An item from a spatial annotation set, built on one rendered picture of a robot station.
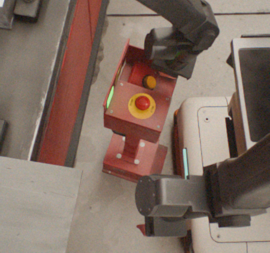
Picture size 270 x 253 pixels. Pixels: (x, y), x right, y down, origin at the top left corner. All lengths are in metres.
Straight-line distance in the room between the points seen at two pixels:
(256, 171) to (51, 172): 0.47
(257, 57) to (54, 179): 0.47
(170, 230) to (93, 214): 1.10
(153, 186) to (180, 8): 0.37
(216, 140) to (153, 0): 0.93
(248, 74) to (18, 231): 0.53
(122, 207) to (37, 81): 0.93
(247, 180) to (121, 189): 1.37
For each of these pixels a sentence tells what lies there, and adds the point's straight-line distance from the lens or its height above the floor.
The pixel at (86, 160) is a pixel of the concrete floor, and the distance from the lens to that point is 1.83.
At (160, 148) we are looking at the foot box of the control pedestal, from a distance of 1.85.
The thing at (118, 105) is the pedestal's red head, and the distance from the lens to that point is 1.07.
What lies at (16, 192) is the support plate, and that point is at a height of 1.00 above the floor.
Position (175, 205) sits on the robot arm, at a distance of 0.58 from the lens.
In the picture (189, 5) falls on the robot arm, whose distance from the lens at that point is 0.82.
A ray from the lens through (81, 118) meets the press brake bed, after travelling 1.84.
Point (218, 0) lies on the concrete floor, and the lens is 2.24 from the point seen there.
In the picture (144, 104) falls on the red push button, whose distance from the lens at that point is 1.04.
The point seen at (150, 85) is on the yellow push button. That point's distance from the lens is 1.16.
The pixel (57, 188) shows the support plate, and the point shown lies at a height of 1.00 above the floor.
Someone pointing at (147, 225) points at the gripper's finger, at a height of 1.07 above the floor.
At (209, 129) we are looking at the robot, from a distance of 1.62.
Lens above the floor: 1.78
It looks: 70 degrees down
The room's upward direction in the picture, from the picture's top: 10 degrees clockwise
